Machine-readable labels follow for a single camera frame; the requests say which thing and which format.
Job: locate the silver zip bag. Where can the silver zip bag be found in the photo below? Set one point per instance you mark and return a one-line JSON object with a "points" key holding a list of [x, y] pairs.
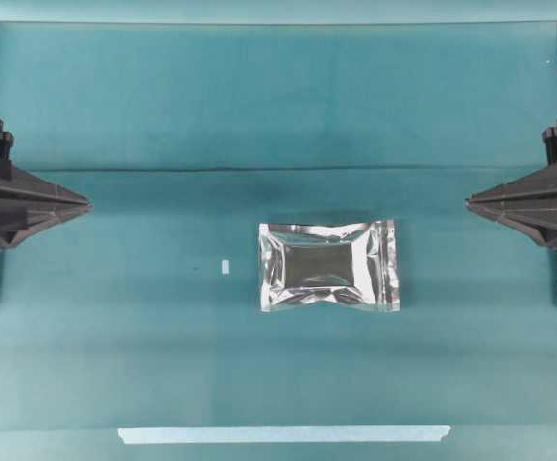
{"points": [[353, 265]]}

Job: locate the small white tape piece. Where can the small white tape piece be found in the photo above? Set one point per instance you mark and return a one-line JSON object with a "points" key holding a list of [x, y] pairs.
{"points": [[225, 267]]}

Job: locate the long light blue tape strip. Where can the long light blue tape strip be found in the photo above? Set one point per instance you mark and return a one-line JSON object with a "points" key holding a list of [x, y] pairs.
{"points": [[284, 434]]}

